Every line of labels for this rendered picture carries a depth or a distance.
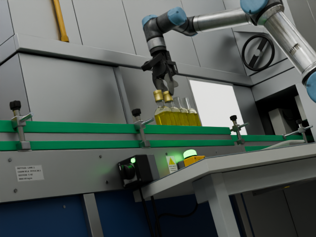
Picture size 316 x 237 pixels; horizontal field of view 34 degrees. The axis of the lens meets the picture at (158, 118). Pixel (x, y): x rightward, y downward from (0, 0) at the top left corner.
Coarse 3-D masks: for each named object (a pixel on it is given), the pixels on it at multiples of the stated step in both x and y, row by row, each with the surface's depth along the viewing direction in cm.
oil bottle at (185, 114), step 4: (180, 108) 209; (184, 108) 210; (184, 112) 208; (188, 112) 211; (184, 116) 207; (188, 116) 210; (184, 120) 207; (188, 120) 208; (188, 124) 207; (192, 124) 210
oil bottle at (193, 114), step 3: (189, 108) 214; (189, 111) 212; (192, 111) 213; (195, 111) 215; (192, 114) 212; (195, 114) 214; (192, 117) 212; (195, 117) 213; (198, 117) 215; (192, 120) 211; (195, 120) 212; (198, 120) 214; (192, 123) 211; (195, 123) 212; (198, 123) 213
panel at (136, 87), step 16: (128, 80) 212; (144, 80) 221; (176, 80) 240; (208, 80) 262; (128, 96) 209; (144, 96) 217; (176, 96) 235; (192, 96) 245; (128, 112) 207; (144, 112) 213; (240, 112) 275
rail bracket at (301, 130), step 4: (296, 120) 261; (300, 120) 259; (300, 124) 259; (300, 128) 259; (304, 128) 258; (308, 128) 257; (292, 132) 262; (296, 132) 261; (300, 132) 259; (284, 136) 265; (304, 136) 258; (304, 140) 258
